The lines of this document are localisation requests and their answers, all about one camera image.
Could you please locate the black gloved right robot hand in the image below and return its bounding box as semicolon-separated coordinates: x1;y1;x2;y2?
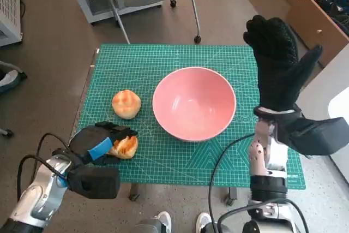
243;14;324;113

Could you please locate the green cutting mat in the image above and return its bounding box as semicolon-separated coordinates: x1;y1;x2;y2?
70;43;306;190

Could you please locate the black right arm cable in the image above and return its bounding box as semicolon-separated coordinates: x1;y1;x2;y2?
208;133;310;233

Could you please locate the white rounded object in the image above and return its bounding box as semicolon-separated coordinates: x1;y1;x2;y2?
328;87;349;121

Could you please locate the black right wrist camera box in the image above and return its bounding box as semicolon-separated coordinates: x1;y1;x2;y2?
280;117;349;157

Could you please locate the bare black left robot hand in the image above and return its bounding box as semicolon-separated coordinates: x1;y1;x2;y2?
67;121;139;165

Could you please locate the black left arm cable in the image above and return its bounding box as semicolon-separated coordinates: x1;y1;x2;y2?
16;132;69;201

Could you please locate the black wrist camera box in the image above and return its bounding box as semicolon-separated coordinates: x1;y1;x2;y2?
280;117;349;157
65;164;121;200

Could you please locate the rectangular striped toy bread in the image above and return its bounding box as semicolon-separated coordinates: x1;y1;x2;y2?
109;135;139;159

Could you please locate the person's foot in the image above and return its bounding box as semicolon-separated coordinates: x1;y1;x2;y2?
0;61;28;93

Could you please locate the pink bowl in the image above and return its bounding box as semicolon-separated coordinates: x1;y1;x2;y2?
152;66;237;143

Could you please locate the round toy bread bun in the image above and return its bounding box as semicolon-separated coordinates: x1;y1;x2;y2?
111;89;142;120

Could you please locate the black table leg caster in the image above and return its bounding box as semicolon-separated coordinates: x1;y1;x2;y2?
224;188;238;205
128;183;140;201

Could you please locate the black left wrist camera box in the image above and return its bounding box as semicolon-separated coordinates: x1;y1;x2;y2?
65;164;121;200

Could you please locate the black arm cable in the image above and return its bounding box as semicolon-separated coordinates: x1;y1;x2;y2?
16;132;69;201
208;133;310;233

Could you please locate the blue black cable bundle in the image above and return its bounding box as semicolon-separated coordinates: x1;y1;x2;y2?
316;0;349;37

